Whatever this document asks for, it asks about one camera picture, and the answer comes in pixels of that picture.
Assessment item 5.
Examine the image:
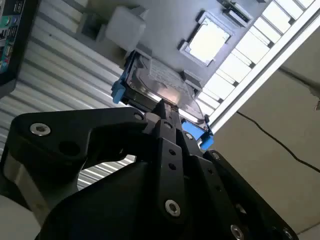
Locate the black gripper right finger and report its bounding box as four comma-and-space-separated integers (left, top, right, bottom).
166, 104, 299, 240

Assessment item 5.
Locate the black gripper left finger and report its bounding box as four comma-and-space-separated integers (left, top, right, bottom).
0, 99, 187, 225

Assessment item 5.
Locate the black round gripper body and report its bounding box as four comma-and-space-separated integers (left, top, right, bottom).
34, 161, 227, 240

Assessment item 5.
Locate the hard disk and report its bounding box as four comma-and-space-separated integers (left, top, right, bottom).
111, 48, 215, 151

